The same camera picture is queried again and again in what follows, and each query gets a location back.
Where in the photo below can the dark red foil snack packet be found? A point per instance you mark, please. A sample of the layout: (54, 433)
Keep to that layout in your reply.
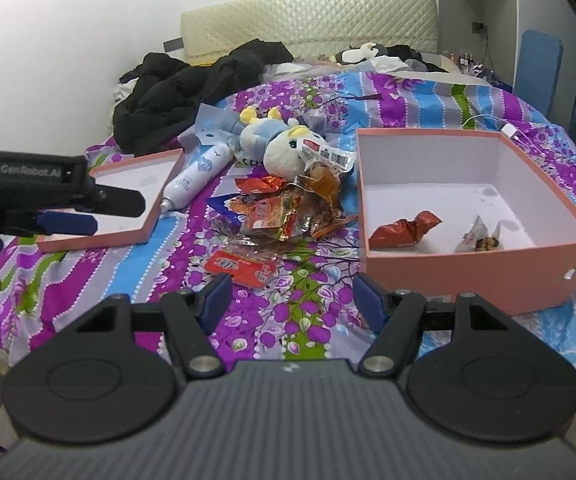
(400, 230)

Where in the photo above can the red white-print snack packet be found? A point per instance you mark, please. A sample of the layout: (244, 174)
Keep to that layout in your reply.
(240, 267)

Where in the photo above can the blue snack packet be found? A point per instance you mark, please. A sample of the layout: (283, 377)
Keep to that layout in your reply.
(220, 207)

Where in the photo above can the white twisted snack packet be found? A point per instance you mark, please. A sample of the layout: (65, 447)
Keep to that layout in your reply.
(480, 240)

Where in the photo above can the black wall plug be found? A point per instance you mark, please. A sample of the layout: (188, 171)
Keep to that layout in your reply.
(478, 26)

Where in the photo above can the clear barcode-label shrimp packet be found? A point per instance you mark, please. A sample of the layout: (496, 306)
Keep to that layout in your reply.
(325, 175)

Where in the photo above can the pink box lid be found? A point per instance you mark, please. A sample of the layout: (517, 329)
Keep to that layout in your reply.
(128, 185)

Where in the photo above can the purple floral bedsheet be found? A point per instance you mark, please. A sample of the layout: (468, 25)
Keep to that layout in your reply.
(293, 320)

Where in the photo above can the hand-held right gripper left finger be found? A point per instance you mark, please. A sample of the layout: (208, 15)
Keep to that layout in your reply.
(216, 296)

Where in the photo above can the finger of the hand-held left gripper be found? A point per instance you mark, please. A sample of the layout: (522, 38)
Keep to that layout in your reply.
(70, 223)
(118, 201)

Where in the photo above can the black and white plush penguin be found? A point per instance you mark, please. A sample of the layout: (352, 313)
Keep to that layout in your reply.
(362, 52)

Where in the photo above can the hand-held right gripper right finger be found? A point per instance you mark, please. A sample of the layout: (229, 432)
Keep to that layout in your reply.
(370, 301)

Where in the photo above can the blue and white plush toy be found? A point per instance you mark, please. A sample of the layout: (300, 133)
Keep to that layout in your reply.
(278, 147)

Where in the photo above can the row of cosmetic bottles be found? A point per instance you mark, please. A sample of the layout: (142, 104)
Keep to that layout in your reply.
(465, 60)

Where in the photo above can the pink cardboard box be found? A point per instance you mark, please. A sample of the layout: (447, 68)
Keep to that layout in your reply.
(467, 280)

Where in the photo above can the cream quilted headboard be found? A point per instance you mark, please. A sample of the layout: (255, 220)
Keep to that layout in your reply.
(318, 20)

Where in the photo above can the white tube bottle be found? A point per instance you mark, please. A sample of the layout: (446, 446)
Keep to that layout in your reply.
(193, 177)

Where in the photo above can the black clothes pile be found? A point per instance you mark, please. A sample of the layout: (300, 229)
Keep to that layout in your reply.
(168, 85)

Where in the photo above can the orange snack packet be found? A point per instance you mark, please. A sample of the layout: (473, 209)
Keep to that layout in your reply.
(263, 212)

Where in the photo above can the pale blue gift wrapper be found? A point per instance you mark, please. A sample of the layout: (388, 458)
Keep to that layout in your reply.
(213, 122)

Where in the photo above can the shiny red foil snack packet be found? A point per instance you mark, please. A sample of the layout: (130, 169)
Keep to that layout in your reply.
(263, 185)

